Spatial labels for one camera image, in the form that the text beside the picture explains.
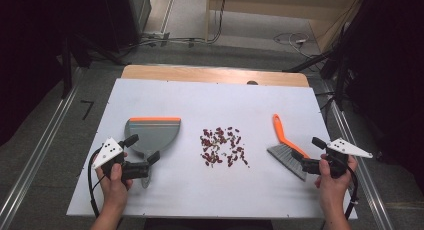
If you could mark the light wooden shelf unit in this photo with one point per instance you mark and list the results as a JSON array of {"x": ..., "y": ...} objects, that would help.
[{"x": 266, "y": 1}]

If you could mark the grey dustpan with orange edge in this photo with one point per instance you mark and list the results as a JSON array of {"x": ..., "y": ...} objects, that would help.
[{"x": 153, "y": 136}]

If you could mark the metal floor rail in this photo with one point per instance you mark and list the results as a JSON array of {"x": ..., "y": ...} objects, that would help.
[
  {"x": 40, "y": 146},
  {"x": 363, "y": 176}
]

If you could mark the white work board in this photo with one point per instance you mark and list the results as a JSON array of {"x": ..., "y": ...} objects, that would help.
[{"x": 213, "y": 103}]

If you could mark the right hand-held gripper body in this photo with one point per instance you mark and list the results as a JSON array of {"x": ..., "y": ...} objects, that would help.
[{"x": 350, "y": 149}]

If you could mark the pile of red beans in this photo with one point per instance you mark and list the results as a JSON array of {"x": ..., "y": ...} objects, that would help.
[{"x": 221, "y": 146}]

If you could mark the orange brush with grey bristles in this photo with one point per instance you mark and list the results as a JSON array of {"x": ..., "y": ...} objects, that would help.
[{"x": 286, "y": 153}]

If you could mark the black stand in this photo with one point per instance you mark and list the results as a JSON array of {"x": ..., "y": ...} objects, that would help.
[
  {"x": 340, "y": 76},
  {"x": 66, "y": 63}
]

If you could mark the dark cabinet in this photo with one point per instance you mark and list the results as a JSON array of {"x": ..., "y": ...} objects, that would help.
[{"x": 126, "y": 16}]

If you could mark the person's left hand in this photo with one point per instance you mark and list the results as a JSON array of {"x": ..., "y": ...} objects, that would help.
[{"x": 113, "y": 188}]

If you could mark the person's right hand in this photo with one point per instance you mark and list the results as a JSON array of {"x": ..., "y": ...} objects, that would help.
[{"x": 333, "y": 190}]

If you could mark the wooden table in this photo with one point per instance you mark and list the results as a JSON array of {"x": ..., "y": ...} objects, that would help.
[{"x": 200, "y": 73}]

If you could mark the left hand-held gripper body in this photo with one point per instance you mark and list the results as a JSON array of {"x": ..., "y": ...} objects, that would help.
[{"x": 108, "y": 153}]

